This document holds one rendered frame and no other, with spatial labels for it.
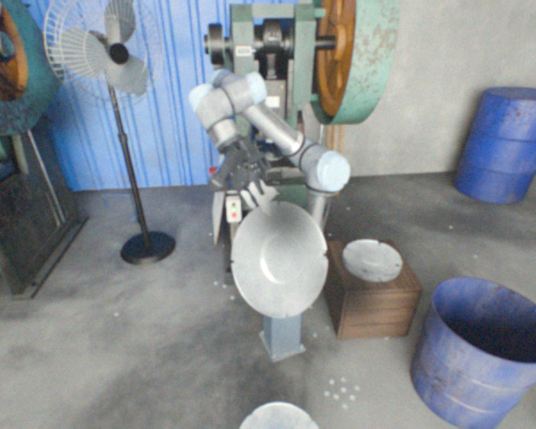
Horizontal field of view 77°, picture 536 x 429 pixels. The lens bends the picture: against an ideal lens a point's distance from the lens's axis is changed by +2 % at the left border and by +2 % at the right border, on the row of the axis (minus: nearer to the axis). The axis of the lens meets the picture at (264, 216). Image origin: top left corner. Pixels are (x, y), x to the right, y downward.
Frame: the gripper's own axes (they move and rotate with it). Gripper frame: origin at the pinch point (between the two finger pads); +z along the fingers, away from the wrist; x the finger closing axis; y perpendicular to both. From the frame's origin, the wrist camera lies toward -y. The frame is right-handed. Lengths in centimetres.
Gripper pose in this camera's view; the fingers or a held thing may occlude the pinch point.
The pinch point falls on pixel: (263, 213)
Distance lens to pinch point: 82.4
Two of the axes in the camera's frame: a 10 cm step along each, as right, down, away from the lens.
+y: 6.9, -3.9, 6.1
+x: -5.1, 3.4, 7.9
